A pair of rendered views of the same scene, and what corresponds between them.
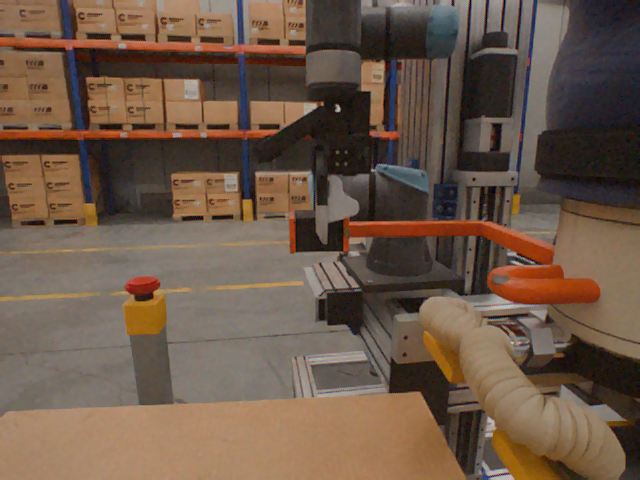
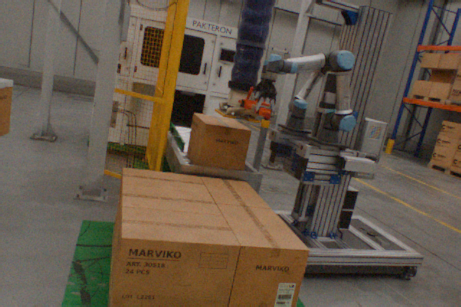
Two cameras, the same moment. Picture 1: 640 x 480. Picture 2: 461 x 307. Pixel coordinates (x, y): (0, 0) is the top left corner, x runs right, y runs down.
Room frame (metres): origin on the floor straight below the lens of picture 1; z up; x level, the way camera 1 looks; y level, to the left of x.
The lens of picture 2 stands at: (-0.29, -3.34, 1.39)
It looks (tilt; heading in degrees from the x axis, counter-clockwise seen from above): 12 degrees down; 78
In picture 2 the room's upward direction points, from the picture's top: 11 degrees clockwise
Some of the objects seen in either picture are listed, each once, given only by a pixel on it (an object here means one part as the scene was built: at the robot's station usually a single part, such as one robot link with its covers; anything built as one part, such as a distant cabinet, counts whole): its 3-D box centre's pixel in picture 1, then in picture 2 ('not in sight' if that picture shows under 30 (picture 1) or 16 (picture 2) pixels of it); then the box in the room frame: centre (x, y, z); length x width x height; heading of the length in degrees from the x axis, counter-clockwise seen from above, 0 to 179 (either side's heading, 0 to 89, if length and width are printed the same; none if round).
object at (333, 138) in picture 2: not in sight; (328, 134); (0.97, -0.66, 1.09); 0.15 x 0.15 x 0.10
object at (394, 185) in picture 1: (398, 195); (299, 108); (0.89, -0.17, 1.20); 0.13 x 0.12 x 0.14; 85
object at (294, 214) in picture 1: (317, 229); not in sight; (0.58, 0.01, 1.19); 0.09 x 0.08 x 0.05; 4
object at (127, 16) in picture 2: not in sight; (126, 24); (-0.63, 0.43, 1.62); 0.20 x 0.05 x 0.30; 95
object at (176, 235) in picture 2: not in sight; (195, 230); (0.10, -0.92, 0.34); 1.20 x 1.00 x 0.40; 95
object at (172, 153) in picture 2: not in sight; (167, 144); (-0.08, 0.90, 0.50); 2.31 x 0.05 x 0.19; 95
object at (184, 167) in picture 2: not in sight; (222, 172); (0.34, -0.24, 0.58); 0.70 x 0.03 x 0.06; 5
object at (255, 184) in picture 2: not in sight; (220, 184); (0.34, -0.24, 0.48); 0.70 x 0.03 x 0.15; 5
